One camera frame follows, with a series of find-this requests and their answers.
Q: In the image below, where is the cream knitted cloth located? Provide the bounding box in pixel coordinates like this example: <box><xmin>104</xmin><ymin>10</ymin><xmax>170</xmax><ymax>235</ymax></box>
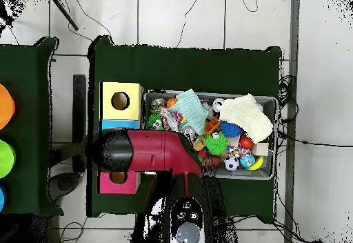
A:
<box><xmin>219</xmin><ymin>93</ymin><xmax>274</xmax><ymax>144</ymax></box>

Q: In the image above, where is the orange bowl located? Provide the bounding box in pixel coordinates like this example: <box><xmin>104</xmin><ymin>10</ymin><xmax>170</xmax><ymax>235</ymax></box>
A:
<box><xmin>0</xmin><ymin>83</ymin><xmax>16</xmax><ymax>130</ymax></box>

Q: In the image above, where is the silver drink can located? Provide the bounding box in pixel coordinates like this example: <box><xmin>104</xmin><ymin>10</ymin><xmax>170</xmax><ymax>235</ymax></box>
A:
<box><xmin>181</xmin><ymin>126</ymin><xmax>197</xmax><ymax>142</ymax></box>

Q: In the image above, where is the wooden box with three holes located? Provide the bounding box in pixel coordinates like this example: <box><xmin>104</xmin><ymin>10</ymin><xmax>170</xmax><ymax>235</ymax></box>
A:
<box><xmin>97</xmin><ymin>81</ymin><xmax>145</xmax><ymax>195</ymax></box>

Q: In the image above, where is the black cable bundle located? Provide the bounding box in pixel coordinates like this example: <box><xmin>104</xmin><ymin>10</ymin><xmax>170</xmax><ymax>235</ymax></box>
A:
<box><xmin>278</xmin><ymin>74</ymin><xmax>299</xmax><ymax>124</ymax></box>

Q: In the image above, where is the black upright stand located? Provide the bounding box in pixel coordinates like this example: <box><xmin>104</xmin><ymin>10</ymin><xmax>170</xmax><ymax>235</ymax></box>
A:
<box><xmin>72</xmin><ymin>74</ymin><xmax>87</xmax><ymax>173</ymax></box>

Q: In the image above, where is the black floor cable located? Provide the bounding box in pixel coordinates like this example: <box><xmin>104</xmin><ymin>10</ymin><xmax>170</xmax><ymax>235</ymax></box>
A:
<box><xmin>276</xmin><ymin>130</ymin><xmax>353</xmax><ymax>148</ymax></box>

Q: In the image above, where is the grey round stand base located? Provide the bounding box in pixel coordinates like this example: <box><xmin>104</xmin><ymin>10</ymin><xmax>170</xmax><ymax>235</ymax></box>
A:
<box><xmin>48</xmin><ymin>171</ymin><xmax>81</xmax><ymax>203</ymax></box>

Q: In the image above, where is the green bowl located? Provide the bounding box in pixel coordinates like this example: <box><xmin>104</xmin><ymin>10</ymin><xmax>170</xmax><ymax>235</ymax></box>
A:
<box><xmin>0</xmin><ymin>139</ymin><xmax>17</xmax><ymax>179</ymax></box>

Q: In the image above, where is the blue spiky ball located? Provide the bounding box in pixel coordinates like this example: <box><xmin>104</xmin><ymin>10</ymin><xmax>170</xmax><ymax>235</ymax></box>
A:
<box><xmin>219</xmin><ymin>120</ymin><xmax>245</xmax><ymax>138</ymax></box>

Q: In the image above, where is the clear mesh bin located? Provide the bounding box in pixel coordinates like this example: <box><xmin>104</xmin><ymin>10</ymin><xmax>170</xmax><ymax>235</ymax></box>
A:
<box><xmin>142</xmin><ymin>88</ymin><xmax>279</xmax><ymax>181</ymax></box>

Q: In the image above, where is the small soccer ball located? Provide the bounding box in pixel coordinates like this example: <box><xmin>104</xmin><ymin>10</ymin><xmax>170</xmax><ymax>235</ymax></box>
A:
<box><xmin>223</xmin><ymin>155</ymin><xmax>240</xmax><ymax>171</ymax></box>

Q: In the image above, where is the green spiky googly-eyed ball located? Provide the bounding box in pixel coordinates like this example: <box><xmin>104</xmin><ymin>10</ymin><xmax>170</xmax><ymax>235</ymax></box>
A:
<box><xmin>146</xmin><ymin>111</ymin><xmax>165</xmax><ymax>131</ymax></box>
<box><xmin>204</xmin><ymin>130</ymin><xmax>229</xmax><ymax>156</ymax></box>

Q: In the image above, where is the black tripod leg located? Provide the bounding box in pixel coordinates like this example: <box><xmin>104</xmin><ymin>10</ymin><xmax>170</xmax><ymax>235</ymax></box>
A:
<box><xmin>0</xmin><ymin>7</ymin><xmax>14</xmax><ymax>27</ymax></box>
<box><xmin>50</xmin><ymin>0</ymin><xmax>79</xmax><ymax>31</ymax></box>

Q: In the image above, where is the colourful dotted cloth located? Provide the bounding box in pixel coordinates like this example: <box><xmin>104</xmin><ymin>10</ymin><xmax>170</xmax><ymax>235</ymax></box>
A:
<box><xmin>160</xmin><ymin>107</ymin><xmax>188</xmax><ymax>133</ymax></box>

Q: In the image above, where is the small brown football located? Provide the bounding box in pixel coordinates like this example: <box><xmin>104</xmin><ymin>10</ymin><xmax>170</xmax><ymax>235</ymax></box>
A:
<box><xmin>202</xmin><ymin>155</ymin><xmax>223</xmax><ymax>171</ymax></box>

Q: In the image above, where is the mint knitted cloth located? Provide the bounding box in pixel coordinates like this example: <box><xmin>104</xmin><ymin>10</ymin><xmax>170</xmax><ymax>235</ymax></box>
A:
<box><xmin>169</xmin><ymin>88</ymin><xmax>209</xmax><ymax>136</ymax></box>

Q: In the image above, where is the dark green side tablecloth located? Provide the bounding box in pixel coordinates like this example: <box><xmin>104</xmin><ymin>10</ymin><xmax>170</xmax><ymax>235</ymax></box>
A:
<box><xmin>0</xmin><ymin>36</ymin><xmax>64</xmax><ymax>217</ymax></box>

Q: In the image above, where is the blue bowl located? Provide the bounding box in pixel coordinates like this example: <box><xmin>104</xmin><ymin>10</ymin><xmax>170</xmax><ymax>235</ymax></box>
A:
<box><xmin>0</xmin><ymin>184</ymin><xmax>7</xmax><ymax>213</ymax></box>

